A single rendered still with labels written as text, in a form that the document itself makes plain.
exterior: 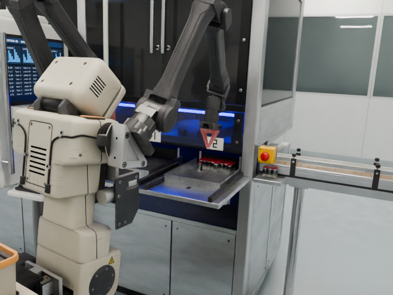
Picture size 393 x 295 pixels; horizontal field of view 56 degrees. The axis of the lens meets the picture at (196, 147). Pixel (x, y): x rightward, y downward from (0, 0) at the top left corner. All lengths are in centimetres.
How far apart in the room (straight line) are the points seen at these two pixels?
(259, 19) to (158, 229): 118
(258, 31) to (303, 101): 466
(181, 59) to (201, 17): 14
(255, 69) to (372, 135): 474
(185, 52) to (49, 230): 67
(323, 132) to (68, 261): 549
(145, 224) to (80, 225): 97
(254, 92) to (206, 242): 79
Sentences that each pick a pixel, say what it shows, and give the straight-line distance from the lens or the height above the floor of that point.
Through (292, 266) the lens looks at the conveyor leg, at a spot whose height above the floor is 41.
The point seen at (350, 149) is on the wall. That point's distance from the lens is 634.
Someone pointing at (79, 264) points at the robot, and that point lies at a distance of 116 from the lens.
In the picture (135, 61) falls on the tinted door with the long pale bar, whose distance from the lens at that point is 196.
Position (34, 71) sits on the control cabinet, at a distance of 194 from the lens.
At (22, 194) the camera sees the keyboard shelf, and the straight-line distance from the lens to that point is 179.
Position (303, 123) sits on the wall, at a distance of 633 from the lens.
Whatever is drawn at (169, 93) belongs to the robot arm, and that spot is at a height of 130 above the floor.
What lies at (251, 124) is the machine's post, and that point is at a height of 113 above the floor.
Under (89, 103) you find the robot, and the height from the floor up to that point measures 127.
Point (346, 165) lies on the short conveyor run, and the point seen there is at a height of 97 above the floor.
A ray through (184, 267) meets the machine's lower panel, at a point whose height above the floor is 33.
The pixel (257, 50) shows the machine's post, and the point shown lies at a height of 146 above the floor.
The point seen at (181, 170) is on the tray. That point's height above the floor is 89.
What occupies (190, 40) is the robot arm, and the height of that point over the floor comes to 145.
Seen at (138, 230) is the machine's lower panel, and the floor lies 48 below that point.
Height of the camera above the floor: 137
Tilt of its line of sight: 12 degrees down
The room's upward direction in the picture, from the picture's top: 2 degrees clockwise
